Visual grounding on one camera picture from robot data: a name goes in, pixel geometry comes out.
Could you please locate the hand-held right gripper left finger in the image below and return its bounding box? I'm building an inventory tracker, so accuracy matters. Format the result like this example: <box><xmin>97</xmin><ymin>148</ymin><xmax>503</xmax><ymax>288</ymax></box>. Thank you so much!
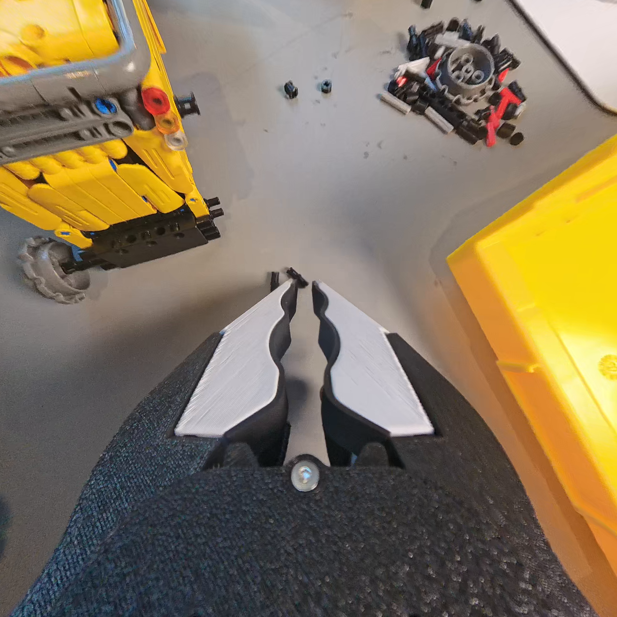
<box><xmin>174</xmin><ymin>280</ymin><xmax>298</xmax><ymax>463</ymax></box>

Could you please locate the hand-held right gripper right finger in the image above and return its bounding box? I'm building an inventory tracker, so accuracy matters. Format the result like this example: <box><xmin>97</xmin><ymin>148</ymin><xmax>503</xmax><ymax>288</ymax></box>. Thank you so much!
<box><xmin>311</xmin><ymin>280</ymin><xmax>435</xmax><ymax>464</ymax></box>

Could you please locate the small black brick pin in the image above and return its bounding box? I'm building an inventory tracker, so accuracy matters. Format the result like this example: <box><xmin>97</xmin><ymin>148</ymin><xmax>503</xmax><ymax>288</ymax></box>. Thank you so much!
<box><xmin>272</xmin><ymin>269</ymin><xmax>310</xmax><ymax>290</ymax></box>

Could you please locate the yellow storage bin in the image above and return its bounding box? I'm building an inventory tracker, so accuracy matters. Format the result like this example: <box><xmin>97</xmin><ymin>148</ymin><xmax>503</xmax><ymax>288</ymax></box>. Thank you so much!
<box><xmin>447</xmin><ymin>135</ymin><xmax>617</xmax><ymax>579</ymax></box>

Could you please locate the yellow toy brick vehicle model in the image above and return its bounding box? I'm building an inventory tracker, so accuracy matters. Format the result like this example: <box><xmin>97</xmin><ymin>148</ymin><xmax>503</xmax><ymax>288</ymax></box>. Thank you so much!
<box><xmin>0</xmin><ymin>0</ymin><xmax>225</xmax><ymax>304</ymax></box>

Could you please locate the pile of black brick parts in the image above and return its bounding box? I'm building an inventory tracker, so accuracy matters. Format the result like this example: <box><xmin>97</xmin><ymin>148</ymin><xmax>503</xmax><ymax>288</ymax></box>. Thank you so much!
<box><xmin>378</xmin><ymin>18</ymin><xmax>529</xmax><ymax>147</ymax></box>

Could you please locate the grey desk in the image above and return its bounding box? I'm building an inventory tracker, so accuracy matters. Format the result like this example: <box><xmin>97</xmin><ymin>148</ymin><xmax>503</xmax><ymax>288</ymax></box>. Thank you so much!
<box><xmin>0</xmin><ymin>0</ymin><xmax>617</xmax><ymax>617</ymax></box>

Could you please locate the white book stand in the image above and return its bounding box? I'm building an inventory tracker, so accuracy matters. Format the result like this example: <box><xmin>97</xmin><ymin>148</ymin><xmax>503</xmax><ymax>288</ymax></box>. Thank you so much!
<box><xmin>511</xmin><ymin>0</ymin><xmax>617</xmax><ymax>114</ymax></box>

